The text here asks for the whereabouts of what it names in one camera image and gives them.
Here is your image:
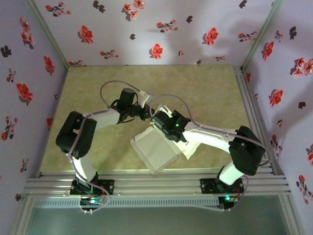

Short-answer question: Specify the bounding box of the long aluminium frame rail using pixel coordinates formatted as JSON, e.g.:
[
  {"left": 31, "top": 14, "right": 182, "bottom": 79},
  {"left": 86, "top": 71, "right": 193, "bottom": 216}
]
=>
[{"left": 23, "top": 167, "right": 292, "bottom": 197}]

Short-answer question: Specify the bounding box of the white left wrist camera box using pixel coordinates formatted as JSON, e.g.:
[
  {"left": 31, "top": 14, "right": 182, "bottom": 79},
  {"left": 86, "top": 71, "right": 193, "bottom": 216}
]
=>
[{"left": 138, "top": 91, "right": 153, "bottom": 103}]

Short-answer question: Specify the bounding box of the white paper box pink outside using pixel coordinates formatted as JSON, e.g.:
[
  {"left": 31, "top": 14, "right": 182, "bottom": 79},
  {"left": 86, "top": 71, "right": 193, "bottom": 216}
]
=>
[{"left": 130, "top": 123, "right": 200, "bottom": 175}]

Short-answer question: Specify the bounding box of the short aluminium frame rail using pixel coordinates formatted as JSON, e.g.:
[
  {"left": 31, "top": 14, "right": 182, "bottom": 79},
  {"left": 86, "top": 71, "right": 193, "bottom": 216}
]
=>
[{"left": 232, "top": 65, "right": 282, "bottom": 176}]

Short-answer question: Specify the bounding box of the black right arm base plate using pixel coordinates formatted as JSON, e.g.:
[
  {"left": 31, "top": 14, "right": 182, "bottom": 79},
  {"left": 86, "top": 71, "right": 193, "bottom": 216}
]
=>
[{"left": 200, "top": 178, "right": 245, "bottom": 194}]

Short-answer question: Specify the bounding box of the grey slotted cable duct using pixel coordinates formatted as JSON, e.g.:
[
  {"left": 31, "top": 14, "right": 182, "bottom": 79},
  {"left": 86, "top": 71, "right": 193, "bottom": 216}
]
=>
[{"left": 33, "top": 197, "right": 220, "bottom": 209}]

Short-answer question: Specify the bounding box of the aluminium corner post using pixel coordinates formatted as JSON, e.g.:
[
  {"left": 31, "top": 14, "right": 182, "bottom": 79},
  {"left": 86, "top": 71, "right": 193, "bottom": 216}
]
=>
[
  {"left": 24, "top": 0, "right": 70, "bottom": 71},
  {"left": 241, "top": 0, "right": 286, "bottom": 71}
]

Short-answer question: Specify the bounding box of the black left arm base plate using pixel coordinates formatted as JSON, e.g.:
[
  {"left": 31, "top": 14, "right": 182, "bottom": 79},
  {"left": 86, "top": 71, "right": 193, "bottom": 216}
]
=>
[{"left": 70, "top": 179, "right": 115, "bottom": 196}]

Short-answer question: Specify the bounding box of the aluminium frame leg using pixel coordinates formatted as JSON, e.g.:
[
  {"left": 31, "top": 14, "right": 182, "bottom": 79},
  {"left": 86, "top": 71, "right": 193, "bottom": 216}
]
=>
[
  {"left": 278, "top": 194, "right": 304, "bottom": 235},
  {"left": 9, "top": 195, "right": 34, "bottom": 235}
]

